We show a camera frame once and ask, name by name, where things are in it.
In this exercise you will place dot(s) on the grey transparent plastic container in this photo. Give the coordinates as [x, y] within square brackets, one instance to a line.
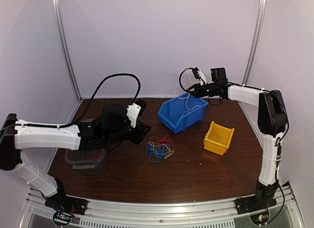
[91, 156]

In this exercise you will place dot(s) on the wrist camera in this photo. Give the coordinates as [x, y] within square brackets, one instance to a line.
[198, 74]
[135, 110]

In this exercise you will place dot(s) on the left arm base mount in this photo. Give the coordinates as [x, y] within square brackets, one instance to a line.
[68, 204]

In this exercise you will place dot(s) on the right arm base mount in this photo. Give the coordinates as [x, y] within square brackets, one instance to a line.
[251, 204]

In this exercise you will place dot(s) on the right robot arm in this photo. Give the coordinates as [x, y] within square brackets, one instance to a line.
[272, 123]

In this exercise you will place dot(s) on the blue plastic bin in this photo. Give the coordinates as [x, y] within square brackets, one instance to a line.
[181, 112]

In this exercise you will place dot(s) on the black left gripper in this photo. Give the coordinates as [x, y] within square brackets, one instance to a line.
[140, 134]

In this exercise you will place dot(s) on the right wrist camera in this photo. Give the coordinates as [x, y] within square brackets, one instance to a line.
[198, 74]

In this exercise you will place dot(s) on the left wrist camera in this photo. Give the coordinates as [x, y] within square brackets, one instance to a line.
[135, 110]

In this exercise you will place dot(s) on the aluminium front rail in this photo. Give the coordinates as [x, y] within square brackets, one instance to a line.
[209, 214]

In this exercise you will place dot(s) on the left aluminium frame post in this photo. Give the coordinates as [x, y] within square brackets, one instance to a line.
[64, 48]

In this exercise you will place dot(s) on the yellow plastic bin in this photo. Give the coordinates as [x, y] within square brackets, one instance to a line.
[218, 138]

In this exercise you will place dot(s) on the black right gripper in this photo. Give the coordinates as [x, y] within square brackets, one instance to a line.
[198, 94]

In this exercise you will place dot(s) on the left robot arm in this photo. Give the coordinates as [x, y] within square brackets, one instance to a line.
[115, 124]

